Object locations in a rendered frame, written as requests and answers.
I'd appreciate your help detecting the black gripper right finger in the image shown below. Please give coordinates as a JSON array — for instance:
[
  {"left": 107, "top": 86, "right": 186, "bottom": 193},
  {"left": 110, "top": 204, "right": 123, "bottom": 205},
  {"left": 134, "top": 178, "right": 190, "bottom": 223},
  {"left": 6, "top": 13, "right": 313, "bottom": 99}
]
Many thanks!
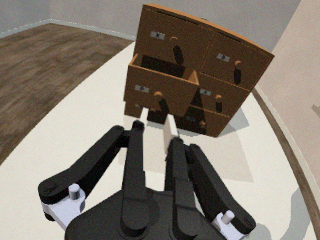
[{"left": 163, "top": 114, "right": 256, "bottom": 240}]

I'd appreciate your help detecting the brown wooden chest of drawers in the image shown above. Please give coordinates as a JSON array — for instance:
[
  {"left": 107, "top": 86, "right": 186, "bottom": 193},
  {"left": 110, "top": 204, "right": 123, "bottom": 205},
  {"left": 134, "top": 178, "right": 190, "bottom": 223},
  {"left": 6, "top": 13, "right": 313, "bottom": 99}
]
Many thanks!
[{"left": 133, "top": 4, "right": 275, "bottom": 138}]

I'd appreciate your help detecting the brown wooden drawer front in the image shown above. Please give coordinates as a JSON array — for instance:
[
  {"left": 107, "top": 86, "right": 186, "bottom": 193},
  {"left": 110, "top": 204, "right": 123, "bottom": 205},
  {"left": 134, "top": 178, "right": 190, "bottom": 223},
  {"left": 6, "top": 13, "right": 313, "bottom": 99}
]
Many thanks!
[
  {"left": 126, "top": 103, "right": 177, "bottom": 124},
  {"left": 123, "top": 53, "right": 199, "bottom": 117},
  {"left": 137, "top": 9, "right": 214, "bottom": 68},
  {"left": 191, "top": 72, "right": 249, "bottom": 115},
  {"left": 176, "top": 105, "right": 230, "bottom": 137},
  {"left": 201, "top": 32, "right": 270, "bottom": 88}
]

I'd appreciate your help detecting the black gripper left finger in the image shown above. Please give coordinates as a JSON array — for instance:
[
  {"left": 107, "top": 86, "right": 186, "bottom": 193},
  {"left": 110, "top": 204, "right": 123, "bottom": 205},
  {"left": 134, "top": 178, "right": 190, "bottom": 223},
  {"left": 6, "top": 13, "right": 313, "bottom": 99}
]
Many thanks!
[{"left": 38, "top": 108, "right": 149, "bottom": 237}]

